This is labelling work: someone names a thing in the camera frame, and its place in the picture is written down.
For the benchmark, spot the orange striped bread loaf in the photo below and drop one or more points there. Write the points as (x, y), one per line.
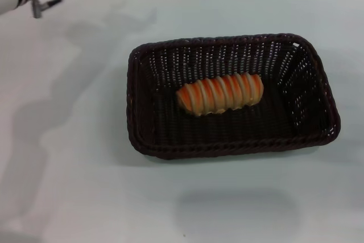
(219, 95)

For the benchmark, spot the dark brown wicker basket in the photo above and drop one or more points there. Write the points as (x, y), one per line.
(227, 137)

